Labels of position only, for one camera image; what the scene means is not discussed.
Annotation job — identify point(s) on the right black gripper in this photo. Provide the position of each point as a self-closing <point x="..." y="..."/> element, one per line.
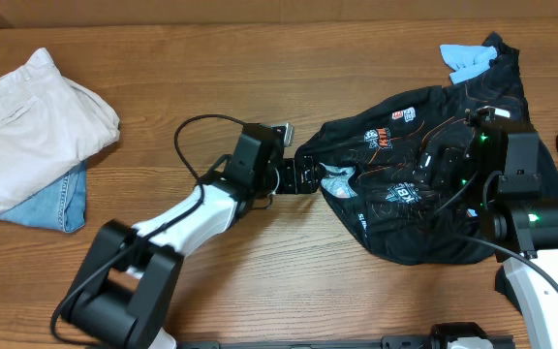
<point x="446" y="158"/>

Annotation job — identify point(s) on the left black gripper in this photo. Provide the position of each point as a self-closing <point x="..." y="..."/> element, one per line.
<point x="309" y="181"/>

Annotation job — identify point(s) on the black orange patterned jersey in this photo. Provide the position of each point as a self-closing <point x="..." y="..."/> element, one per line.
<point x="370" y="163"/>

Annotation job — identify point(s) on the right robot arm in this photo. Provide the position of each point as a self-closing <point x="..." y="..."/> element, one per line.
<point x="496" y="173"/>

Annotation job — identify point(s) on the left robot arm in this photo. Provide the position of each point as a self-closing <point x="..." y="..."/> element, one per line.
<point x="122" y="291"/>

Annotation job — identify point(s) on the light blue shirt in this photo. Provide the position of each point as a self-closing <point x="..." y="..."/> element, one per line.
<point x="467" y="62"/>

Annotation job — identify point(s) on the folded blue jeans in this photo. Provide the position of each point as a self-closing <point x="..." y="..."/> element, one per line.
<point x="60" y="206"/>

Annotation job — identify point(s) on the folded beige trousers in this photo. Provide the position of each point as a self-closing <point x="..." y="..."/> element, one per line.
<point x="48" y="125"/>

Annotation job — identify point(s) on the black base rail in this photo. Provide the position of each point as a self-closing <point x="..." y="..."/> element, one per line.
<point x="462" y="335"/>

